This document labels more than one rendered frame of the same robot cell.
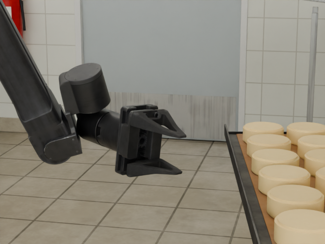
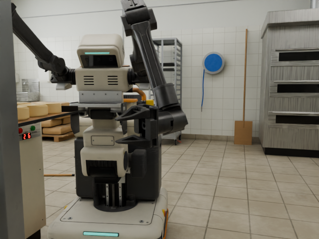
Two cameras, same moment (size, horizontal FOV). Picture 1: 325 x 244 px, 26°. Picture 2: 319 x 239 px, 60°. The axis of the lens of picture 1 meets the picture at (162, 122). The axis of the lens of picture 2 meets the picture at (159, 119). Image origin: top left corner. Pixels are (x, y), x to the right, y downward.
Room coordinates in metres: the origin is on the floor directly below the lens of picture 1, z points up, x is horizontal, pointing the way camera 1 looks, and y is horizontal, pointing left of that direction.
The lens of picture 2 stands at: (1.10, -0.65, 1.00)
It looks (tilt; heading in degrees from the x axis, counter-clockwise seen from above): 7 degrees down; 94
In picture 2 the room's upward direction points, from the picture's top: straight up
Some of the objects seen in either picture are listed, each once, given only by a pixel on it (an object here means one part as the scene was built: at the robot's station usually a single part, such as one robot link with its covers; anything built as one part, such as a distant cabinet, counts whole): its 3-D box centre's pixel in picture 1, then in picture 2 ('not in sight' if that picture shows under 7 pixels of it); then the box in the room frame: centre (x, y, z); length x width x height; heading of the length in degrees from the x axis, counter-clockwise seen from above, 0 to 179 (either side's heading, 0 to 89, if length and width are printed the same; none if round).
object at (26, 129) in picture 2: not in sight; (23, 127); (0.20, 0.89, 0.77); 0.24 x 0.04 x 0.14; 77
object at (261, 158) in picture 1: (275, 163); not in sight; (0.72, -0.12, 0.96); 0.05 x 0.05 x 0.02
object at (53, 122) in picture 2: not in sight; (40, 122); (-1.57, 4.51, 0.34); 0.72 x 0.42 x 0.15; 172
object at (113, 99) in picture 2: not in sight; (99, 112); (0.70, 0.72, 0.88); 0.28 x 0.16 x 0.22; 179
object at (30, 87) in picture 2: not in sight; (28, 91); (-2.23, 5.31, 0.92); 1.00 x 0.36 x 1.11; 168
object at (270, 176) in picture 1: (284, 181); not in sight; (0.66, -0.12, 0.96); 0.05 x 0.05 x 0.02
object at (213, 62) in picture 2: not in sight; (212, 82); (1.73, 4.57, 1.10); 0.41 x 0.15 x 1.10; 168
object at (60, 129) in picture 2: not in sight; (61, 128); (-1.23, 4.67, 0.19); 0.72 x 0.42 x 0.15; 82
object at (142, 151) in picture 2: not in sight; (118, 166); (0.77, 0.84, 0.56); 0.28 x 0.27 x 0.25; 179
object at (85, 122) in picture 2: not in sight; (118, 151); (0.71, 1.10, 0.59); 0.55 x 0.34 x 0.83; 179
